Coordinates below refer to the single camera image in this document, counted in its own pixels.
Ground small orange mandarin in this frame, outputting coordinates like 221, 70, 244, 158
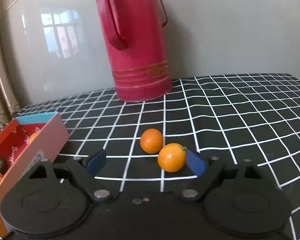
140, 128, 164, 154
157, 143, 187, 173

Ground red cardboard box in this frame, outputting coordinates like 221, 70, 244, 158
0, 112, 69, 237

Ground black checkered tablecloth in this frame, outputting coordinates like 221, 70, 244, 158
20, 73, 300, 239

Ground red thermos flask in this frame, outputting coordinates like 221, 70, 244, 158
96, 0, 172, 102

